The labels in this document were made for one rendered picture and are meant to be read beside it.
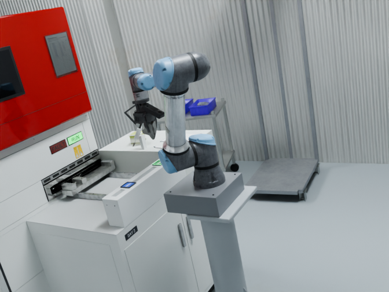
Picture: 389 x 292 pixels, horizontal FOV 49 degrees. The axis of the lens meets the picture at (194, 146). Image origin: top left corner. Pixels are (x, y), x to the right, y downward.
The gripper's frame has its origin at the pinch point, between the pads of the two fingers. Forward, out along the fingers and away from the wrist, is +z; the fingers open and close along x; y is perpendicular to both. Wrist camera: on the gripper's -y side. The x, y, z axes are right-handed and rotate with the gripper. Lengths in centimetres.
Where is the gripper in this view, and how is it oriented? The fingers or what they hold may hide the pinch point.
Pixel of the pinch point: (154, 137)
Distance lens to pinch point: 219.8
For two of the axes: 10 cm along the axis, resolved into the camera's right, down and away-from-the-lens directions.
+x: -5.0, 3.7, -7.9
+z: 1.9, 9.3, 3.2
